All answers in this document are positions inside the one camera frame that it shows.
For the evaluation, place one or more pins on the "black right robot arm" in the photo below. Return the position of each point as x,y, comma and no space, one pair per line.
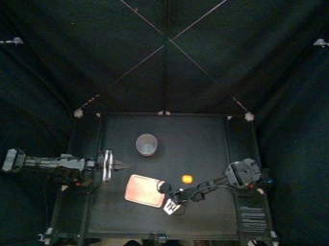
243,173

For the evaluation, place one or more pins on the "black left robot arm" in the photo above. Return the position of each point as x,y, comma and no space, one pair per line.
43,162

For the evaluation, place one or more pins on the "red cutting board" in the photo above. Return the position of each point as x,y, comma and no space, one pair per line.
145,190

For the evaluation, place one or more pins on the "grey table edge clamp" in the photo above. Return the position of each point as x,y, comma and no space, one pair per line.
160,238
46,237

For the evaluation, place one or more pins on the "white text label sticker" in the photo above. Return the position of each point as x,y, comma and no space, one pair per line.
253,218

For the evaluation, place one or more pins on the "grey frame corner bracket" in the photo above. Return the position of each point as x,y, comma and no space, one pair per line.
320,42
14,41
164,112
78,112
249,116

